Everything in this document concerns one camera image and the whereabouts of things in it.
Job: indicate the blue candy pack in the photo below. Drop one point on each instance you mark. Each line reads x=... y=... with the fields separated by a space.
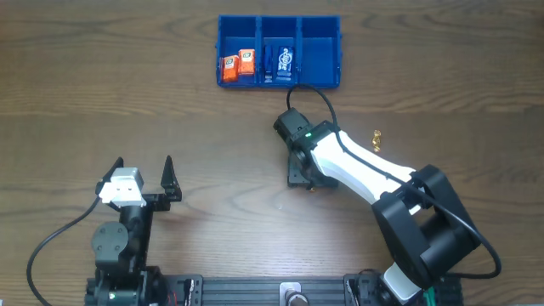
x=285 y=61
x=268 y=61

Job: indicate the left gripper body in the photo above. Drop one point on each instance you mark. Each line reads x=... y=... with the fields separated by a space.
x=157 y=202

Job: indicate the orange candy box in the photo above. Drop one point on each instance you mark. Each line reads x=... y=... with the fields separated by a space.
x=230 y=69
x=246 y=63

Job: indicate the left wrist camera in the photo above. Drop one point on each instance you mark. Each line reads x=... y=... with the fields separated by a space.
x=123 y=187

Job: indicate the blue tray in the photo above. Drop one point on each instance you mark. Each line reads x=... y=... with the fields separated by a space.
x=319 y=59

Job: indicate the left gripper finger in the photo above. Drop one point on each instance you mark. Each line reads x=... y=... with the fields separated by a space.
x=171 y=180
x=118 y=163

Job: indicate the mounting rail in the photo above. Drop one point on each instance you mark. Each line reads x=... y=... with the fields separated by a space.
x=255 y=291

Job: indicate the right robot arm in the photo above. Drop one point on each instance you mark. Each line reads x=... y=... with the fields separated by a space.
x=353 y=166

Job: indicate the gold candy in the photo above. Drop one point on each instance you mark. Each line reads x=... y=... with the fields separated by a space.
x=376 y=141
x=312 y=189

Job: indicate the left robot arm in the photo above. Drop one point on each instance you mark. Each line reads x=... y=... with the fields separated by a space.
x=136 y=238

